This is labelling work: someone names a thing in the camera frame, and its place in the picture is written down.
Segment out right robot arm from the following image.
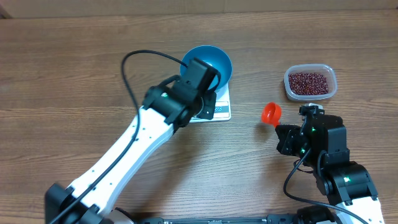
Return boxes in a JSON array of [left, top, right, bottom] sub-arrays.
[[275, 114, 384, 223]]

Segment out blue metal bowl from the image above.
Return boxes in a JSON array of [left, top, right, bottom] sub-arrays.
[[182, 45, 233, 92]]

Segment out clear plastic container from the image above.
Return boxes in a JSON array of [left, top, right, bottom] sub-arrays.
[[284, 63, 338, 102]]

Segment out red scoop with blue handle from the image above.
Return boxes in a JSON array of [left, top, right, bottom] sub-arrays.
[[261, 102, 282, 127]]

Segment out white digital kitchen scale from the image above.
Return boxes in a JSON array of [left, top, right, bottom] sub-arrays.
[[190, 84, 231, 123]]

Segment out red beans in container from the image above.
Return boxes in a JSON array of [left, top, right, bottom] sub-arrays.
[[288, 72, 329, 95]]

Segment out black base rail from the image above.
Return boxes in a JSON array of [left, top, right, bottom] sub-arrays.
[[114, 205, 336, 224]]

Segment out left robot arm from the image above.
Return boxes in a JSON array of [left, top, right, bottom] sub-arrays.
[[45, 58, 221, 224]]

